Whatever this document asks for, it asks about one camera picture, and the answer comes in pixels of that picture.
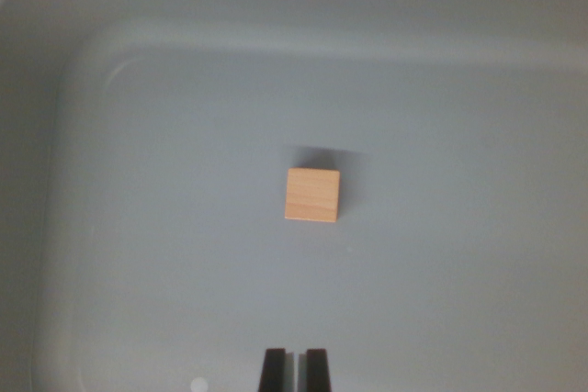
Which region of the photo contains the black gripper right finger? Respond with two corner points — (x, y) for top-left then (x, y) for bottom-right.
(298, 348), (334, 392)

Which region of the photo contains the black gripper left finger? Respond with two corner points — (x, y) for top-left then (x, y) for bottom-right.
(258, 347), (295, 392)

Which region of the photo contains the light wooden cube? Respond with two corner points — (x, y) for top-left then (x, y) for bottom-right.
(284, 167), (342, 223)

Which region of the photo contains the grey plastic bin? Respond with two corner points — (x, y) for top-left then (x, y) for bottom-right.
(0, 0), (588, 392)

